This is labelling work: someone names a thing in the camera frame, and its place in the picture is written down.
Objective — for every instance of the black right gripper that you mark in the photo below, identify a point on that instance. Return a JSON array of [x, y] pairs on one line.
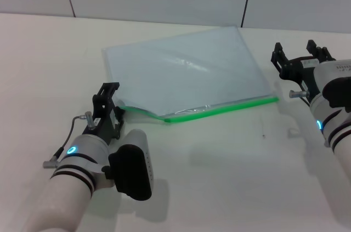
[[297, 70]]

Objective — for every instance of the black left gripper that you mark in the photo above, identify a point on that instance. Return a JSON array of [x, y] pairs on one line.
[[105, 122]]

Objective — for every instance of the green zipper slider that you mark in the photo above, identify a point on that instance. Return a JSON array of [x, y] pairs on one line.
[[167, 119]]

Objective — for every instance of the translucent green-zip document bag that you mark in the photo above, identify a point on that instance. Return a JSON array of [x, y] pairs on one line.
[[192, 78]]

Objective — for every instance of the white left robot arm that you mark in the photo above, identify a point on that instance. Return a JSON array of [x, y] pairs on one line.
[[68, 188]]

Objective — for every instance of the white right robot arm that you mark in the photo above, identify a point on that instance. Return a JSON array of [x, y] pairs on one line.
[[342, 166]]

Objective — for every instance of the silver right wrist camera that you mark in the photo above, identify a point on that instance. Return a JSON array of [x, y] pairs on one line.
[[337, 89]]

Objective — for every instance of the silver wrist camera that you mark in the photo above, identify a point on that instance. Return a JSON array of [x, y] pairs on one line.
[[337, 89], [129, 171]]

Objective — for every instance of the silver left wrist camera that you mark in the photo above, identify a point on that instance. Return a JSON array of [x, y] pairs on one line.
[[129, 171]]

